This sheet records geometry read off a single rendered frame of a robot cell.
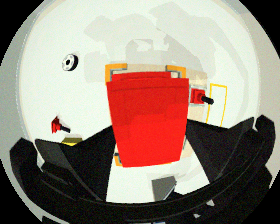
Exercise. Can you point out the yellow rectangular block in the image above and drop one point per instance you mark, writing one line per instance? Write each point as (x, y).
(70, 141)

